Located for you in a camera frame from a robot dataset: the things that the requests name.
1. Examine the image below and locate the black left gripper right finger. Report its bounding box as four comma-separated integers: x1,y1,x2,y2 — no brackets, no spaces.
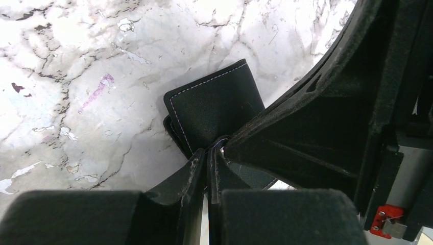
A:
207,138,368,244

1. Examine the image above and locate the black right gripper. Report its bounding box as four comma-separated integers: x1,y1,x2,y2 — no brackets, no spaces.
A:
224,1,432,242

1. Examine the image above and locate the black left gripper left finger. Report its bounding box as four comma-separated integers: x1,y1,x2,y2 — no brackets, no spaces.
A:
1,149,206,244

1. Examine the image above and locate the black leather card holder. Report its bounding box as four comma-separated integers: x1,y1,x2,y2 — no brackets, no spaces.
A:
163,59,279,191

